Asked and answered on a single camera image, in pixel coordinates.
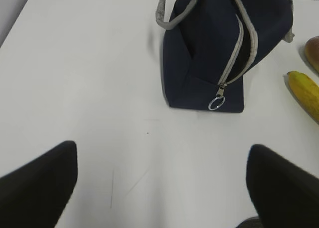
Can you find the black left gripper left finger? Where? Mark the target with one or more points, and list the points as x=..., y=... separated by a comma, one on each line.
x=36, y=194

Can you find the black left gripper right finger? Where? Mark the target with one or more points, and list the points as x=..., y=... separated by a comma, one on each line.
x=283, y=194

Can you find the yellow banana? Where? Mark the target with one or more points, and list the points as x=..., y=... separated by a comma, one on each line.
x=306, y=92

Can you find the brown bread roll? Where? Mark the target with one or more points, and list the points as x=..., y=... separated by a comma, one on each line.
x=311, y=51

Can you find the navy blue lunch bag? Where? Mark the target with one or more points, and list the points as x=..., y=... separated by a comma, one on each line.
x=209, y=45

